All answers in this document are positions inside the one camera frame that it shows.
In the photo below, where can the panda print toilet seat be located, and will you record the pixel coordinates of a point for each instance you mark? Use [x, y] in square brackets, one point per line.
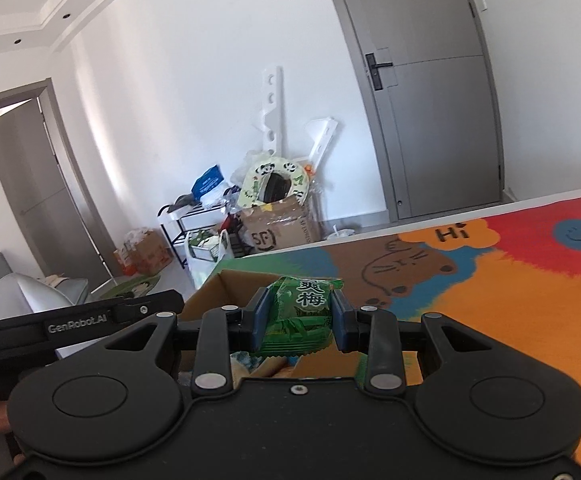
[253, 185]

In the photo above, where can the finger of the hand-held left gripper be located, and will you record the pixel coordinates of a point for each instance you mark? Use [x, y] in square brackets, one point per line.
[150, 302]

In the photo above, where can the blue white bag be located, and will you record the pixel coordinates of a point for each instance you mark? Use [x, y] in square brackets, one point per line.
[206, 181]

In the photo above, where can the colourful cartoon table mat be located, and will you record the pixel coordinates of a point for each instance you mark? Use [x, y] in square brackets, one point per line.
[495, 290]

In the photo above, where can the green floor mat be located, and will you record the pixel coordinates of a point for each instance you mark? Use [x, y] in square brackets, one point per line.
[133, 287]

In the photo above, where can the orange printed cardboard box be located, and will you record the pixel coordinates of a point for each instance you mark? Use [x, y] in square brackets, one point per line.
[145, 255]

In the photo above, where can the open grey interior door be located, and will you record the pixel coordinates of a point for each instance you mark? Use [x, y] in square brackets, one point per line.
[45, 195]

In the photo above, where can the grey sofa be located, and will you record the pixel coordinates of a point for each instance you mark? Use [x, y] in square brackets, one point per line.
[15, 290]

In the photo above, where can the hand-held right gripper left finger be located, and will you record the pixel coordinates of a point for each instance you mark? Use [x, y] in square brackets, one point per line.
[260, 320]

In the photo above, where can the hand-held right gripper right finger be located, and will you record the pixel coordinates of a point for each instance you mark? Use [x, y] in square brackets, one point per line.
[341, 320]

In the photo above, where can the green snack packet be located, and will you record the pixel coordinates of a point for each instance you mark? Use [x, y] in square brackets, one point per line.
[300, 317]

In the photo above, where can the white plastic bag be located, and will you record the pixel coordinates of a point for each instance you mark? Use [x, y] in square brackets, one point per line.
[203, 260]

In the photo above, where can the white shelf boards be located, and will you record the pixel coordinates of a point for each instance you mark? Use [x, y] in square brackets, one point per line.
[323, 137]

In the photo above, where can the black shoe rack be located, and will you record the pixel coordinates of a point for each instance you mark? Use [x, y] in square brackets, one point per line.
[178, 225]

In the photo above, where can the white holed plastic rack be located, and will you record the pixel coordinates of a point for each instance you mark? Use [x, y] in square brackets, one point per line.
[272, 110]

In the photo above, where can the taped brown cardboard box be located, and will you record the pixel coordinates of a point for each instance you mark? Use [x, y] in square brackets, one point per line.
[283, 230]

